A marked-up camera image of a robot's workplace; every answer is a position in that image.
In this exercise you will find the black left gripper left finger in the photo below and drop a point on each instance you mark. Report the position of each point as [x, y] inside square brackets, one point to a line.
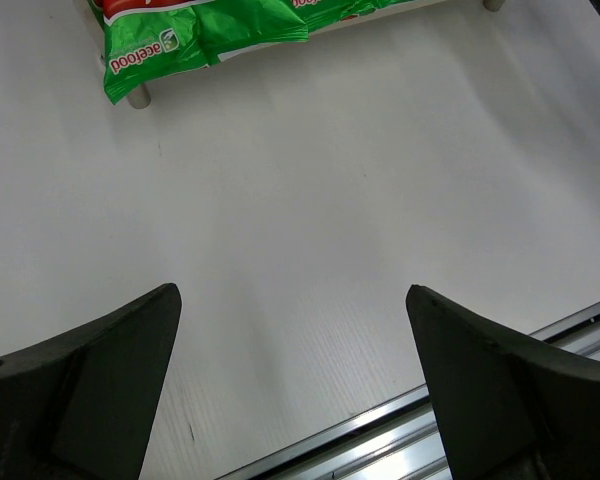
[81, 405]

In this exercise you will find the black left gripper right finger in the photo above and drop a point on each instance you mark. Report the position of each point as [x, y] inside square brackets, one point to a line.
[507, 406]

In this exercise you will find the green Chuba bag sideways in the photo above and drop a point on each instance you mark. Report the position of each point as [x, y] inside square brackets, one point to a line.
[319, 14]

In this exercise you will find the green Chuba bag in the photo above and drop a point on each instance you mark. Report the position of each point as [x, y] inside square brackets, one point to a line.
[148, 40]

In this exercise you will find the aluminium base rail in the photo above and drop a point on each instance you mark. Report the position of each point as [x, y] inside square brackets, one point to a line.
[399, 438]

